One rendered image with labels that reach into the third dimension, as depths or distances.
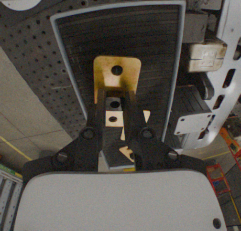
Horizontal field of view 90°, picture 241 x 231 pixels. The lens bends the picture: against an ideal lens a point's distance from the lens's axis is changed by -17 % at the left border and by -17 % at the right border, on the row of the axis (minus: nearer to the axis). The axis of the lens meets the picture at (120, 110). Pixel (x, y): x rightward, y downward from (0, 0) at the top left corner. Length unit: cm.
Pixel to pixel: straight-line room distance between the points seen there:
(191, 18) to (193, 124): 26
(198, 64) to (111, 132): 22
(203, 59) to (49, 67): 64
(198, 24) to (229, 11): 17
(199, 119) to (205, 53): 17
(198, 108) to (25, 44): 72
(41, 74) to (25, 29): 23
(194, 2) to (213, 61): 13
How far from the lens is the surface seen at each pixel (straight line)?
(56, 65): 74
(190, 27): 26
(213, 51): 33
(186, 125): 40
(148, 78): 20
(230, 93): 58
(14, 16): 63
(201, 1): 28
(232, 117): 84
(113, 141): 30
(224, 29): 43
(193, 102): 41
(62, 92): 82
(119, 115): 15
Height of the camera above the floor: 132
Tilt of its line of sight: 45 degrees down
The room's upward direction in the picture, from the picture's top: 175 degrees clockwise
